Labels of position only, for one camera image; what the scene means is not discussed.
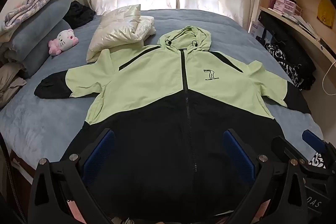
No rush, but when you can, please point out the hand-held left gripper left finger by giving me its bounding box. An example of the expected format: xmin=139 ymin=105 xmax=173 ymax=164
xmin=28 ymin=128 xmax=116 ymax=224

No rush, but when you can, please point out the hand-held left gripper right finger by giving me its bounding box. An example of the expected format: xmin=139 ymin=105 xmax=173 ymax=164
xmin=223 ymin=129 xmax=315 ymax=224

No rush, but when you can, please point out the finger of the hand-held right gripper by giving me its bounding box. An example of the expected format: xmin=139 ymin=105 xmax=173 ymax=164
xmin=302 ymin=130 xmax=328 ymax=154
xmin=272 ymin=136 xmax=307 ymax=164

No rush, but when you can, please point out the green and black hooded jacket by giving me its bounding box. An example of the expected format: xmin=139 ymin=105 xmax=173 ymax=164
xmin=34 ymin=26 xmax=311 ymax=222

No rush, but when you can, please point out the blue-grey bed blanket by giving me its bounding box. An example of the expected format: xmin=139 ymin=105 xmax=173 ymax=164
xmin=0 ymin=9 xmax=324 ymax=177

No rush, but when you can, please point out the black and white patterned cloth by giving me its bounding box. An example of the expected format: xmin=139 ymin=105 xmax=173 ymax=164
xmin=264 ymin=42 xmax=305 ymax=89

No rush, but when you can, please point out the beige crumpled cloth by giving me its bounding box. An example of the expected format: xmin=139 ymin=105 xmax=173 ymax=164
xmin=0 ymin=63 xmax=27 ymax=109

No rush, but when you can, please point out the stack of papers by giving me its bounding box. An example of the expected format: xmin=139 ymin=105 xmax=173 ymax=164
xmin=294 ymin=14 xmax=322 ymax=41

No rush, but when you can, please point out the pink and white cat plush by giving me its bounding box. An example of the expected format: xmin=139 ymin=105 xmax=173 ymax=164
xmin=48 ymin=28 xmax=79 ymax=56

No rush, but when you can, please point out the cream satin pillow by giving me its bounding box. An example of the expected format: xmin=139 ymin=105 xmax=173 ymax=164
xmin=86 ymin=4 xmax=157 ymax=64

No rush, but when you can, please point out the white and blue box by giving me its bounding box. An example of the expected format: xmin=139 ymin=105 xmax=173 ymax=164
xmin=249 ymin=21 xmax=265 ymax=39

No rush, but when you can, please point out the yellow bag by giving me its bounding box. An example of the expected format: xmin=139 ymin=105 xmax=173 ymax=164
xmin=317 ymin=0 xmax=336 ymax=29

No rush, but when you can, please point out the pink drawer organizer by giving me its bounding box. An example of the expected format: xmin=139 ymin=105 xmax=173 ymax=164
xmin=268 ymin=0 xmax=302 ymax=16

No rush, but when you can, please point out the black crumpled clothing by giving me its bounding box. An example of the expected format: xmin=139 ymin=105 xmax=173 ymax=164
xmin=63 ymin=0 xmax=96 ymax=29

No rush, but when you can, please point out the white cable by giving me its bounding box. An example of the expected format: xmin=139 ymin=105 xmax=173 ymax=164
xmin=322 ymin=60 xmax=336 ymax=96

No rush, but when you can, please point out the brown wooden bed frame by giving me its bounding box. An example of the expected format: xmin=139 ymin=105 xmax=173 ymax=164
xmin=10 ymin=151 xmax=36 ymax=189

